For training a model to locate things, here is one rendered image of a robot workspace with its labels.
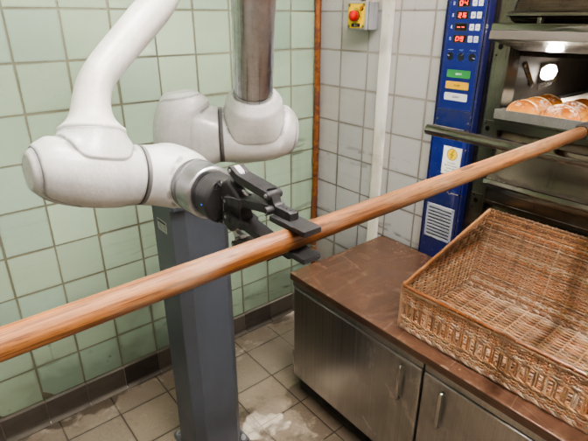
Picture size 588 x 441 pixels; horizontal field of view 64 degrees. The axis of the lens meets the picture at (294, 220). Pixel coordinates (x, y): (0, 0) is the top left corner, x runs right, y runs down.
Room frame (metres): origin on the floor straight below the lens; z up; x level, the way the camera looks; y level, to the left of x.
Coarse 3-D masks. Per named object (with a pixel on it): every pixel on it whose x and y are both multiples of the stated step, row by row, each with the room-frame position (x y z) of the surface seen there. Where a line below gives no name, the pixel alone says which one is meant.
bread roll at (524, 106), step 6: (516, 102) 1.39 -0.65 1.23; (522, 102) 1.37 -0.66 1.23; (528, 102) 1.36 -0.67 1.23; (534, 102) 1.37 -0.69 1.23; (510, 108) 1.39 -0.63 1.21; (516, 108) 1.37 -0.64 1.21; (522, 108) 1.36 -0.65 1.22; (528, 108) 1.35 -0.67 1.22; (534, 108) 1.35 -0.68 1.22; (534, 114) 1.34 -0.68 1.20
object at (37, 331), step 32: (576, 128) 1.13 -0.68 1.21; (512, 160) 0.89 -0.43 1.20; (416, 192) 0.70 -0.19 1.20; (320, 224) 0.57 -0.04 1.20; (352, 224) 0.60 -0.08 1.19; (224, 256) 0.48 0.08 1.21; (256, 256) 0.50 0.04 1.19; (128, 288) 0.41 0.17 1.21; (160, 288) 0.42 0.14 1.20; (192, 288) 0.45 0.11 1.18; (32, 320) 0.35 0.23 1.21; (64, 320) 0.36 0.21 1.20; (96, 320) 0.38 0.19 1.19; (0, 352) 0.32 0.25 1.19
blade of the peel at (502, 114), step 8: (496, 112) 1.40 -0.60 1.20; (504, 112) 1.39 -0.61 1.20; (512, 112) 1.37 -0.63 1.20; (520, 112) 1.35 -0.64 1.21; (512, 120) 1.37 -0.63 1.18; (520, 120) 1.35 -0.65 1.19; (528, 120) 1.33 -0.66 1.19; (536, 120) 1.31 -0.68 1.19; (544, 120) 1.30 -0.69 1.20; (552, 120) 1.28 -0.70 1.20; (560, 120) 1.27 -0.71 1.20; (568, 120) 1.25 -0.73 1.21; (560, 128) 1.26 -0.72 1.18; (568, 128) 1.25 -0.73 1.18
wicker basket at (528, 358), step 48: (480, 240) 1.48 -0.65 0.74; (528, 240) 1.38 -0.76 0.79; (576, 240) 1.28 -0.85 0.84; (432, 288) 1.30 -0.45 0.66; (480, 288) 1.41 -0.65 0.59; (528, 288) 1.32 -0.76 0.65; (576, 288) 1.23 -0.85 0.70; (432, 336) 1.11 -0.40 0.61; (480, 336) 1.14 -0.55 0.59; (528, 336) 1.14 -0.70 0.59; (576, 336) 1.14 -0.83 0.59; (528, 384) 0.90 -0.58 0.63; (576, 384) 0.83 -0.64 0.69
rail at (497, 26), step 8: (496, 24) 1.46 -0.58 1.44; (504, 24) 1.44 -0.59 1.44; (512, 24) 1.42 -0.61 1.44; (520, 24) 1.40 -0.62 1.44; (528, 24) 1.39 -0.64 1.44; (536, 24) 1.37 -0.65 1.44; (544, 24) 1.35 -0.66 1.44; (552, 24) 1.34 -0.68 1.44; (560, 24) 1.32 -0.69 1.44; (568, 24) 1.31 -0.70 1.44; (576, 24) 1.29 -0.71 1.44; (584, 24) 1.28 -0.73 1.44
